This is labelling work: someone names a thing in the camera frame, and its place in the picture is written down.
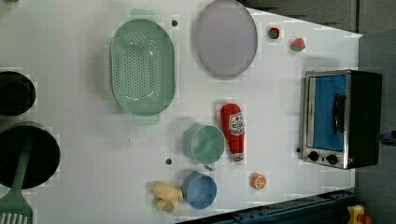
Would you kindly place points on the oven door with black handle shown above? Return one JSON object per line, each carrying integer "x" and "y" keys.
{"x": 325, "y": 119}

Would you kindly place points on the black toaster oven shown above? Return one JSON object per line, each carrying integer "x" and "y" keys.
{"x": 362, "y": 121}

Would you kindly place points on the green mug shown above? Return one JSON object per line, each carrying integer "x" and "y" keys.
{"x": 204, "y": 144}

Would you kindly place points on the red ketchup bottle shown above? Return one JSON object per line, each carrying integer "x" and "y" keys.
{"x": 233, "y": 127}

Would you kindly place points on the green oval colander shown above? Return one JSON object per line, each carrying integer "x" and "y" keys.
{"x": 142, "y": 67}

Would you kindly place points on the blue cup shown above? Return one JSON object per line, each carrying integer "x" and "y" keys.
{"x": 199, "y": 190}

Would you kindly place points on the lilac round plate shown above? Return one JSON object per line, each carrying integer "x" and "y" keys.
{"x": 226, "y": 38}

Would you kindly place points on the yellow toy banana peel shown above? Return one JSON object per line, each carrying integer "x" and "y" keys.
{"x": 168, "y": 197}

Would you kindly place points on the orange slice toy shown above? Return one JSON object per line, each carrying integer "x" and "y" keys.
{"x": 258, "y": 181}

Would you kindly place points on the small red strawberry toy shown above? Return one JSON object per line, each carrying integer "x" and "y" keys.
{"x": 274, "y": 33}

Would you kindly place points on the large black utensil cup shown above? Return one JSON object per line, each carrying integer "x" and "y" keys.
{"x": 44, "y": 155}

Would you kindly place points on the small black cup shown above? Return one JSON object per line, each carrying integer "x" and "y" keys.
{"x": 17, "y": 93}

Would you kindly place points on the green spatula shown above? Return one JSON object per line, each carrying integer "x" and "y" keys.
{"x": 14, "y": 209}

